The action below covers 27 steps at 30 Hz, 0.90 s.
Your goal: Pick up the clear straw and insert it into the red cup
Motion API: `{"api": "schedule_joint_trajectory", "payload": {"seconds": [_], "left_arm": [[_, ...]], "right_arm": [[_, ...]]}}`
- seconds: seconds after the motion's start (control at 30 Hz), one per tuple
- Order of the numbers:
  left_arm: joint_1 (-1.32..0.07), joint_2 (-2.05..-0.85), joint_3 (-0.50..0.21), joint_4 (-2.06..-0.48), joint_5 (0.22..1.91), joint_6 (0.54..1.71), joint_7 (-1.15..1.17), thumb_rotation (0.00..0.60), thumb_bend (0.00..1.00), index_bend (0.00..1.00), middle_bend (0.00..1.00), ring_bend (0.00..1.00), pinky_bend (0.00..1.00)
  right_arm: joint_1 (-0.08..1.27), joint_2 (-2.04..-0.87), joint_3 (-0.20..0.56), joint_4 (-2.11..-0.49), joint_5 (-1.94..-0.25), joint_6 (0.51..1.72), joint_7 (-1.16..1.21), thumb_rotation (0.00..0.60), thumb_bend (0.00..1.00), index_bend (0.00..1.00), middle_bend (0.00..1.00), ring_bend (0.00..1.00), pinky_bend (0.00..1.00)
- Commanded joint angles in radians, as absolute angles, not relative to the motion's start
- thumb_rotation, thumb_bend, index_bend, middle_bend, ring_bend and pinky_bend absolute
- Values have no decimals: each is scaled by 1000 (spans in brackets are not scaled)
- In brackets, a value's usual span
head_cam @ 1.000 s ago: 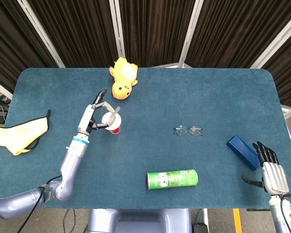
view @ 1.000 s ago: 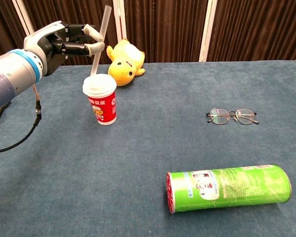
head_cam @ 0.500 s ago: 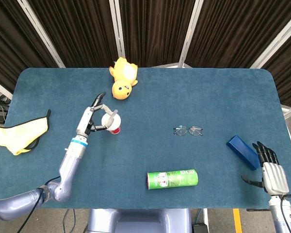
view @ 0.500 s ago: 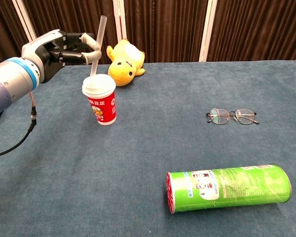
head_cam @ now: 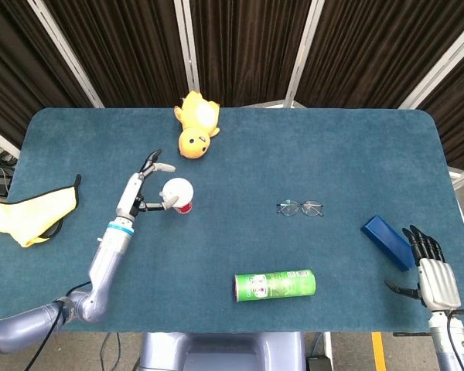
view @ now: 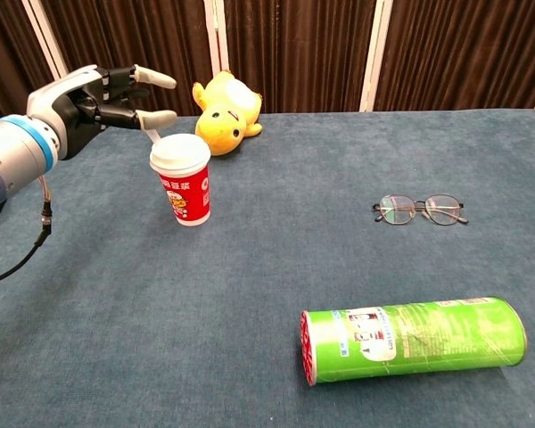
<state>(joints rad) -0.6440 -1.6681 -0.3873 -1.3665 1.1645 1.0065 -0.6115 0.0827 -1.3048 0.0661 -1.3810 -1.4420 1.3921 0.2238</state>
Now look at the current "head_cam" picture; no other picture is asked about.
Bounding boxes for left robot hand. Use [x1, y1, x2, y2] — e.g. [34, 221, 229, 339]
[114, 148, 179, 225]

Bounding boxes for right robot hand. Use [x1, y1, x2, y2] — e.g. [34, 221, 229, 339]
[384, 225, 462, 311]

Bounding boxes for red paper cup white lid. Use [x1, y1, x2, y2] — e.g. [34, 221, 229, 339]
[161, 177, 195, 215]

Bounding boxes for blue rectangular box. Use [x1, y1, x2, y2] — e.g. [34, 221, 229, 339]
[360, 215, 416, 273]

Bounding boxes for yellow plush toy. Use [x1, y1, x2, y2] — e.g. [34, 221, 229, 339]
[173, 90, 221, 159]

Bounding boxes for yellow cloth with black trim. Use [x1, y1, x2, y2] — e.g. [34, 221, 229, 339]
[0, 174, 82, 248]

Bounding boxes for thin-framed eyeglasses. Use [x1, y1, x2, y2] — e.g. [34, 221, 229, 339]
[275, 199, 325, 218]

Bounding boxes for green chips can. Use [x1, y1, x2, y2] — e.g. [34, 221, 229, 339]
[234, 269, 317, 304]

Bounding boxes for grey robot torso base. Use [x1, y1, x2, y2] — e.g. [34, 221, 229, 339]
[138, 331, 306, 371]

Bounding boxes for brown pleated folding screen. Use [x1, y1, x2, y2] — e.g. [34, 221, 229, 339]
[0, 0, 464, 171]

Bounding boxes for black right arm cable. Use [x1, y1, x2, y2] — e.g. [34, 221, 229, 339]
[446, 308, 464, 371]

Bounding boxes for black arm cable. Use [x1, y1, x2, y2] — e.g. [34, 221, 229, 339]
[446, 308, 464, 371]
[25, 281, 92, 371]

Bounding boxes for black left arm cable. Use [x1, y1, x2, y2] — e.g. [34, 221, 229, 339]
[25, 281, 92, 371]

